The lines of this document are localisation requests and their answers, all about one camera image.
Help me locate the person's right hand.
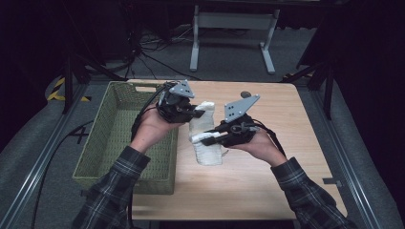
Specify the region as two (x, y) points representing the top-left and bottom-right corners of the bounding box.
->
(233, 130), (288, 168)

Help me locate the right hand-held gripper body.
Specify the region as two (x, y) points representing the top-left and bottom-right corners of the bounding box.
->
(223, 94), (261, 148)

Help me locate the white cloth with brown print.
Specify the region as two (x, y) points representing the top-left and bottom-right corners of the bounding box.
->
(188, 100), (224, 166)

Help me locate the long black floor cable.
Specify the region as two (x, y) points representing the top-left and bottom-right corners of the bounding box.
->
(30, 118), (95, 229)

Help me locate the white metal desk frame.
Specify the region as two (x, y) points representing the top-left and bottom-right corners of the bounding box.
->
(189, 4), (281, 75)

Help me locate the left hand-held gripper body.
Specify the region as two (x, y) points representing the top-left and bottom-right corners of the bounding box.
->
(156, 79), (196, 124)

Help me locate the person's left hand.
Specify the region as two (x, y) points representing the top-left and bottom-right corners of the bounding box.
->
(128, 106), (184, 154)

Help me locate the left hand-held gripper black cable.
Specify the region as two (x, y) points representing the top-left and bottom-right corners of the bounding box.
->
(126, 84), (168, 229)

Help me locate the black metal stand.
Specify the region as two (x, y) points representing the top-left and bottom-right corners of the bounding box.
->
(281, 60), (335, 121)
(61, 51), (128, 115)

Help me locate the green woven basket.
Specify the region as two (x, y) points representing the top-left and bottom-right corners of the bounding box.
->
(72, 80), (180, 196)

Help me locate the hand-held gripper black cable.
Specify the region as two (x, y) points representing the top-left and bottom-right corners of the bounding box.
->
(126, 84), (168, 229)
(252, 119), (287, 157)

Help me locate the bundle of black floor cables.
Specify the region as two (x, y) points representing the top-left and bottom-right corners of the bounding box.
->
(123, 25), (202, 82)

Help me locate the small grey metal bracket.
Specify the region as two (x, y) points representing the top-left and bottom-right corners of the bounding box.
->
(322, 177), (344, 188)

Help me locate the right hand-held gripper black cable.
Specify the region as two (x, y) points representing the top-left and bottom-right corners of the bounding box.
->
(252, 119), (287, 157)

